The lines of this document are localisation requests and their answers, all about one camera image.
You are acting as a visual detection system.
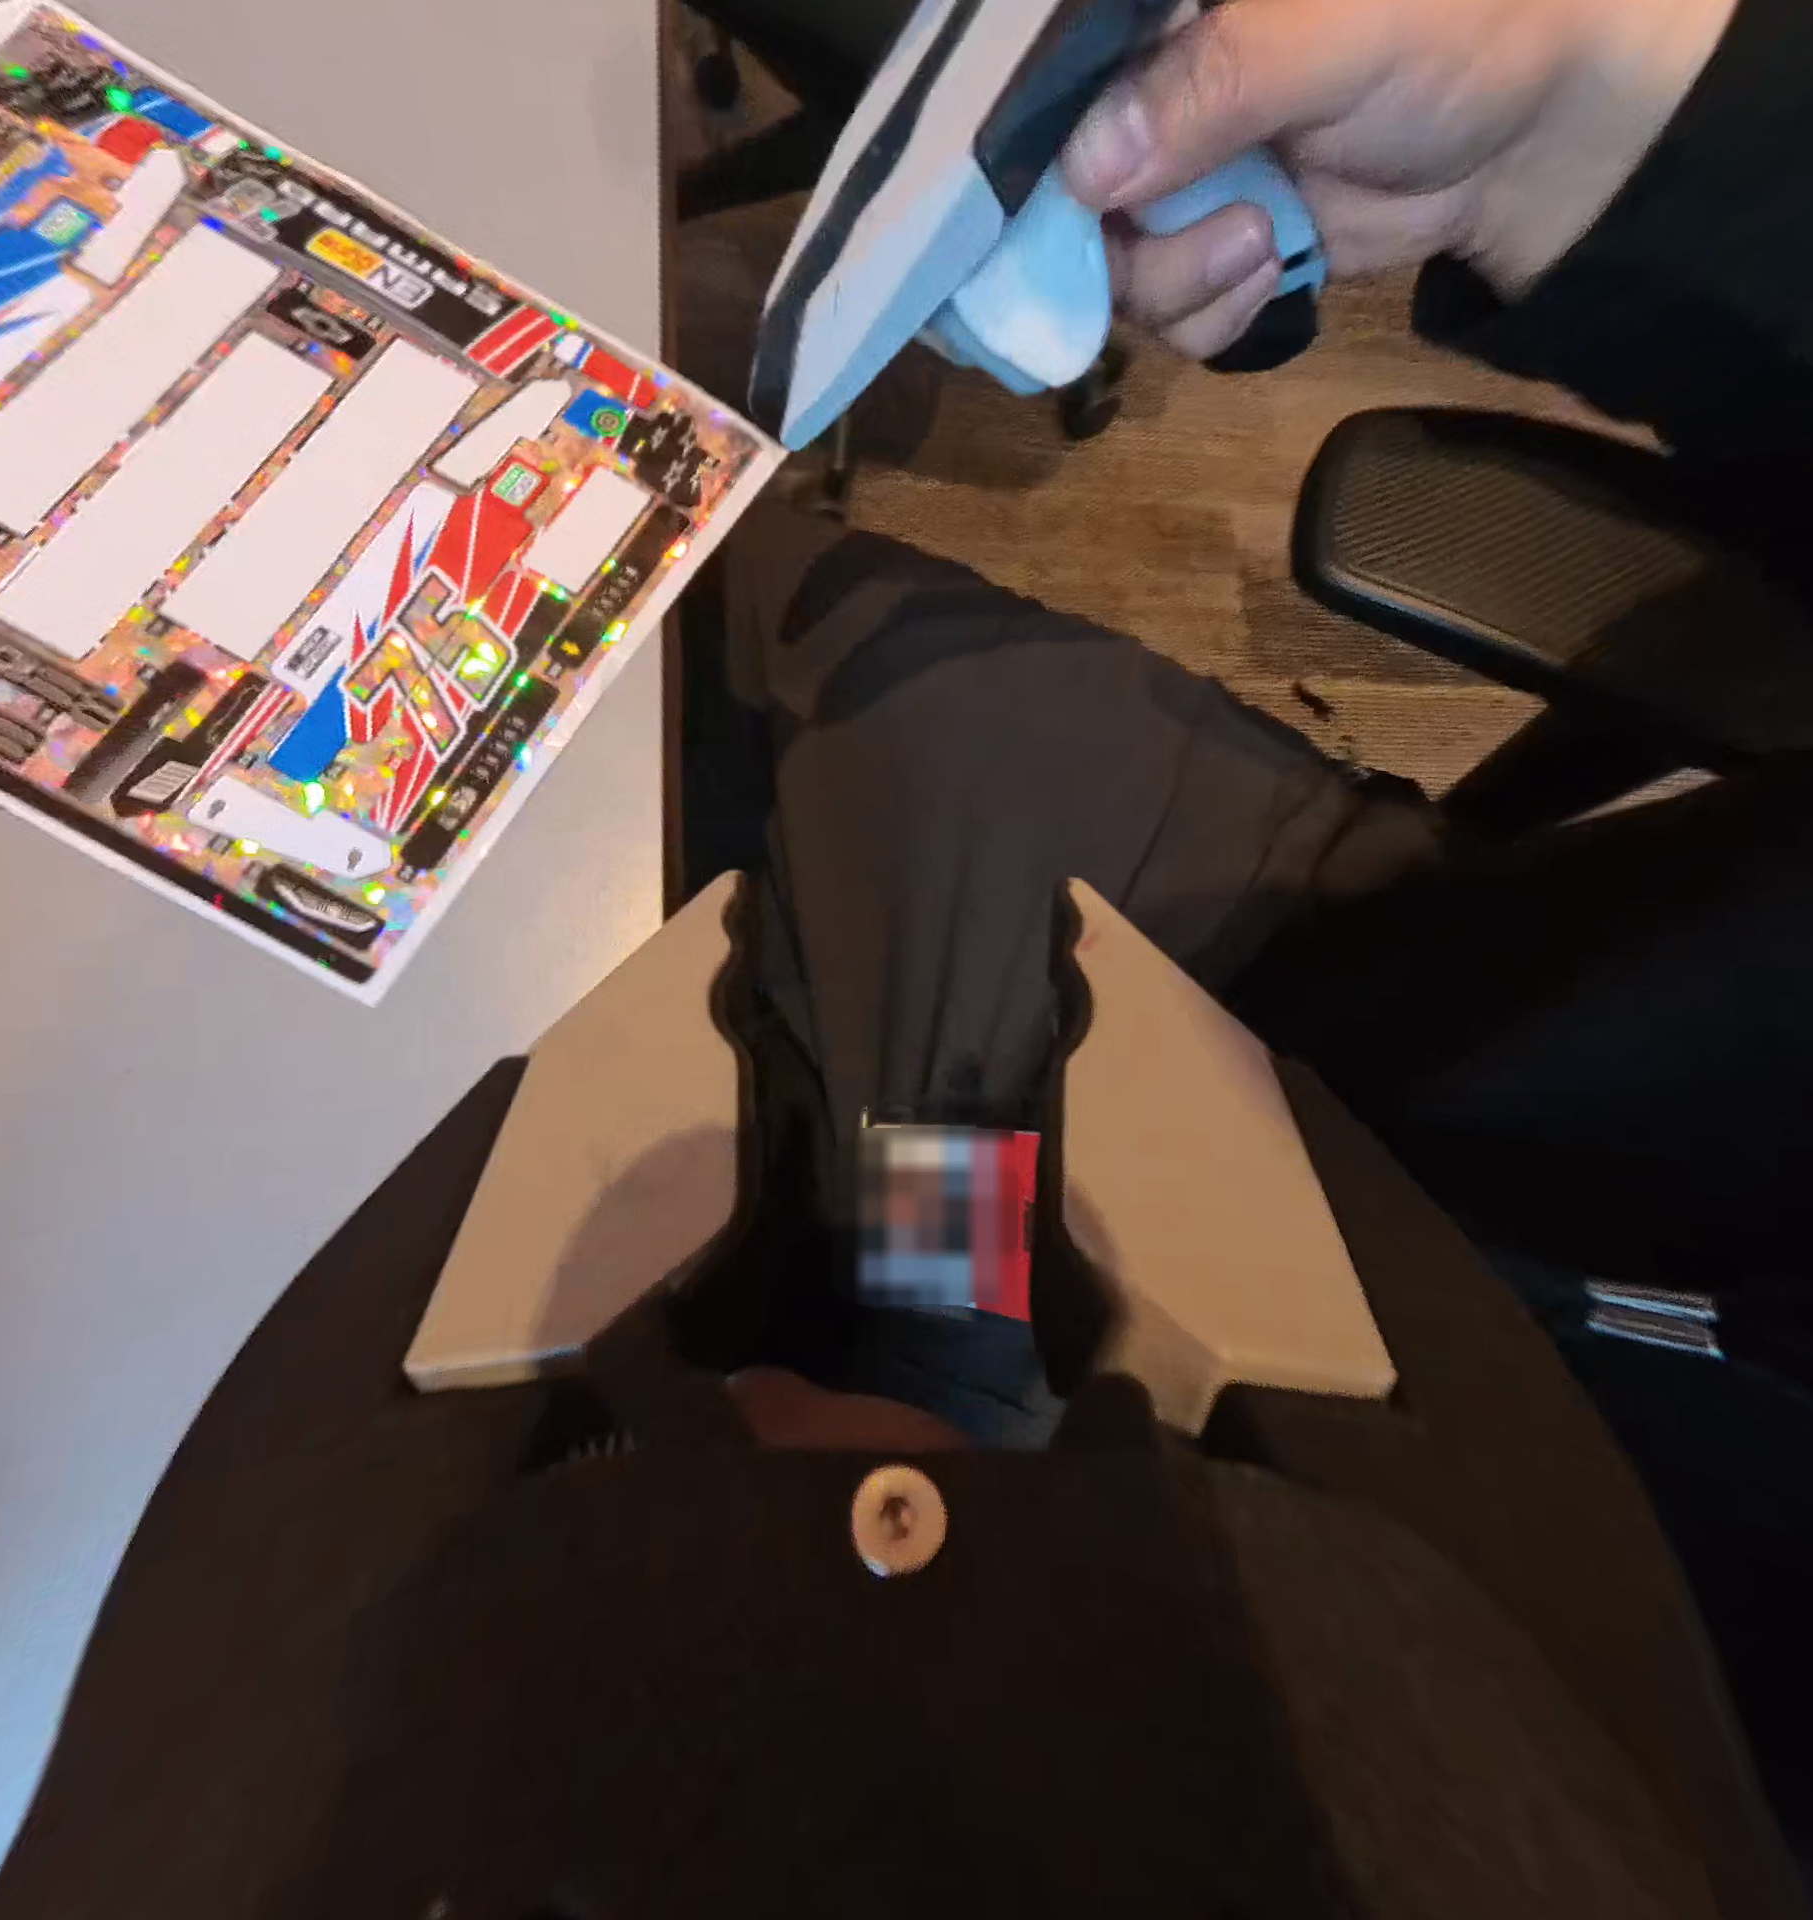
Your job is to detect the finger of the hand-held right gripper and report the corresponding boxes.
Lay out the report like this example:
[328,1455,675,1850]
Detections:
[744,0,1090,457]

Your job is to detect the black office chair armrest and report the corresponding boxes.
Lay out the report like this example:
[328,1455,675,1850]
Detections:
[1288,405,1813,842]

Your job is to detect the glittery sticker sheet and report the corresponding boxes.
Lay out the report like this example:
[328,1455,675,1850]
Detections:
[0,0,790,1011]

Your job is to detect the red badge card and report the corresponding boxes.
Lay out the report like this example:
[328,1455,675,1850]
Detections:
[978,1129,1046,1327]

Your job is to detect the person's grey trousers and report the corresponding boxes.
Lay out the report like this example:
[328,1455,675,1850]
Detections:
[726,524,1449,1147]

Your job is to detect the person's right hand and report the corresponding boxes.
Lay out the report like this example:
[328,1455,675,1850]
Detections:
[1061,0,1743,367]

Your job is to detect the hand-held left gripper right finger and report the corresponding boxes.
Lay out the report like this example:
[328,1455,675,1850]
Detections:
[1041,876,1403,1441]

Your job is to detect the person's right forearm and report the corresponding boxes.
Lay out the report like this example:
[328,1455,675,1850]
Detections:
[1409,0,1813,498]

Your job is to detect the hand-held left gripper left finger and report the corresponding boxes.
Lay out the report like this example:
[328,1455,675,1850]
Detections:
[400,871,789,1395]

